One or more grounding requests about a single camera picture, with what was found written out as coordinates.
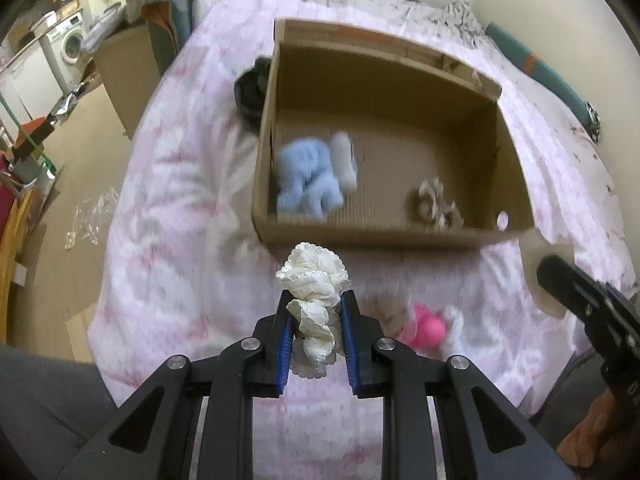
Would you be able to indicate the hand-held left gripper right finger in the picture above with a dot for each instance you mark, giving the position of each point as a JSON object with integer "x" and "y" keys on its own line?
{"x": 351, "y": 350}

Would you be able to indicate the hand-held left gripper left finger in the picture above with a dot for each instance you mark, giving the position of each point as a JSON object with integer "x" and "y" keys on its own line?
{"x": 283, "y": 347}

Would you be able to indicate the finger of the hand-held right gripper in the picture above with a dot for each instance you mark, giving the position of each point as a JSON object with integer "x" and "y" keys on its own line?
{"x": 575, "y": 285}

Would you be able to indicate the white lace scrunchie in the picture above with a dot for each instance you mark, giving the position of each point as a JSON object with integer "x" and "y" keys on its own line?
{"x": 314, "y": 285}

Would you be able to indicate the brown cardboard box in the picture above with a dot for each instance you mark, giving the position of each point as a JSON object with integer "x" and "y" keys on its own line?
{"x": 400, "y": 125}

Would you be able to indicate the person's right hand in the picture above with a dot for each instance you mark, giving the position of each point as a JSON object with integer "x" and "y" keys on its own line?
{"x": 590, "y": 435}

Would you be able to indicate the pink and grey sock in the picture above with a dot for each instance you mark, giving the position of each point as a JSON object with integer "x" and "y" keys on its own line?
{"x": 425, "y": 327}

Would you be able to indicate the pink floral blanket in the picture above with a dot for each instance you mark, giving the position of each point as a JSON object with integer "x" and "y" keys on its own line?
{"x": 190, "y": 220}

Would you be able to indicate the light blue plush toy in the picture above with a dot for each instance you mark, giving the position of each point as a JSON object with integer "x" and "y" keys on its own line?
{"x": 305, "y": 175}

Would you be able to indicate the white rolled sock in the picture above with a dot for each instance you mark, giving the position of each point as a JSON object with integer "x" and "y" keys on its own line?
{"x": 344, "y": 160}

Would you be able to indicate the clear plastic wrapper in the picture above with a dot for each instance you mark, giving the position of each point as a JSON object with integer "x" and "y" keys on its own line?
{"x": 92, "y": 220}

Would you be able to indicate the person's grey trouser leg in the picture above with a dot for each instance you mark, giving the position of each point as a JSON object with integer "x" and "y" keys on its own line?
{"x": 45, "y": 410}

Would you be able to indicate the black cloth item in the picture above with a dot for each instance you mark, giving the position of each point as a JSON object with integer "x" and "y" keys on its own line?
{"x": 250, "y": 90}

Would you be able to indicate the grey patterned cloth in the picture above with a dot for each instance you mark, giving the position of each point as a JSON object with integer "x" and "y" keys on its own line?
{"x": 462, "y": 20}

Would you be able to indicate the tall cardboard box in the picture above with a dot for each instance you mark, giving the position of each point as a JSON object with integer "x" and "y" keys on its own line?
{"x": 130, "y": 75}

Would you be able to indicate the white washing machine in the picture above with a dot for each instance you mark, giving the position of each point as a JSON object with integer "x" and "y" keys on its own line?
{"x": 67, "y": 47}

